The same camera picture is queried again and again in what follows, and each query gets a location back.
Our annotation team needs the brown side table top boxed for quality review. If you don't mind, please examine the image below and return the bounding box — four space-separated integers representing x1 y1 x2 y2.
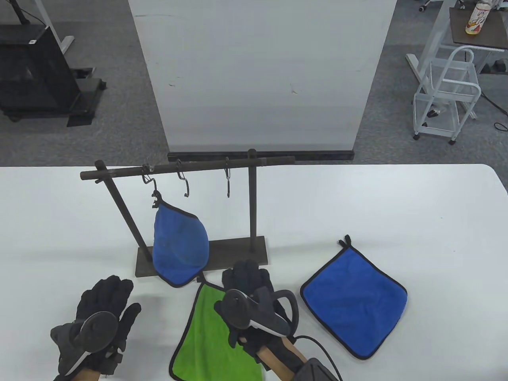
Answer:
448 7 508 50

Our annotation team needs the white partition board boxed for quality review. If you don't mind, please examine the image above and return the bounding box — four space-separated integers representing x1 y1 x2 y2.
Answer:
128 0 397 153

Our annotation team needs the black controller with round disc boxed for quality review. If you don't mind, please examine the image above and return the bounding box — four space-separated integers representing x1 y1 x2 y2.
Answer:
60 312 119 377

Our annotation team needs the blue cloth with hanging loop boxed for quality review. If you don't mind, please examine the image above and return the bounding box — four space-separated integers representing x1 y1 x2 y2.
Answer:
300 235 408 360
152 190 210 289

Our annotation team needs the white desk frame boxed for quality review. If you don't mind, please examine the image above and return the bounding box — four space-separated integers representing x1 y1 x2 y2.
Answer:
406 0 479 86

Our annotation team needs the person's right hand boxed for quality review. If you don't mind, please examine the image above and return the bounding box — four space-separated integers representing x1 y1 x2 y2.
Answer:
215 260 296 364

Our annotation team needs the black floor cable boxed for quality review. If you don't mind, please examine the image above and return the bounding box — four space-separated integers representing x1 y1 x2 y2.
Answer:
476 85 508 132

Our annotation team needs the person's left hand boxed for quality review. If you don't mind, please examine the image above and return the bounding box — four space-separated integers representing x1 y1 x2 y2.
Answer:
51 276 142 377

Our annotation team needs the printed drink can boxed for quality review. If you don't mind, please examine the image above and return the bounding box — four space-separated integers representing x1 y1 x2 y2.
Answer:
465 0 491 35

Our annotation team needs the person's left forearm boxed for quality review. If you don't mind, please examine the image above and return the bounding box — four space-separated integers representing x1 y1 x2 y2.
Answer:
54 367 100 381

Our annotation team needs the green cloth with black trim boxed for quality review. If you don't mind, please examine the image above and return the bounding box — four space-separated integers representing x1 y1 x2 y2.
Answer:
169 274 266 381

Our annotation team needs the white wire trolley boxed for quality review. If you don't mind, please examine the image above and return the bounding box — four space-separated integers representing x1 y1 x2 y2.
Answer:
412 46 482 145

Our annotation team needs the black cabinet on wheels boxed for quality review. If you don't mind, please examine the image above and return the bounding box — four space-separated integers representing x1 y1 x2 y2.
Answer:
0 25 107 127

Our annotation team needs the black controller with ring loop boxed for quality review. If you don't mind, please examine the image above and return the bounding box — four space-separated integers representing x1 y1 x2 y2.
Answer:
214 289 299 338

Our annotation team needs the dark hanging rack stand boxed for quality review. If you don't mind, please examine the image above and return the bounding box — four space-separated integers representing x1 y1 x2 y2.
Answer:
80 149 296 278

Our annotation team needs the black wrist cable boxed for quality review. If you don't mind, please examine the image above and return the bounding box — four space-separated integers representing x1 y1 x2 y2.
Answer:
292 335 344 381

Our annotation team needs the black partition base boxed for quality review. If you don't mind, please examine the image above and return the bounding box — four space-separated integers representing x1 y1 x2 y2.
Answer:
167 149 354 164

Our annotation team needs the person's right forearm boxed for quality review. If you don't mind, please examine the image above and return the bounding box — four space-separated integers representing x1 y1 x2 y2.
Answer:
260 341 318 381

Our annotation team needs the white desk leg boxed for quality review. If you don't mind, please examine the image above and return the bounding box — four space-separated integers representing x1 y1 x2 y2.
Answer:
30 0 75 54

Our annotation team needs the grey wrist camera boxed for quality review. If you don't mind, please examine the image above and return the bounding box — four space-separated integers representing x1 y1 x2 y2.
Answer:
296 357 339 381

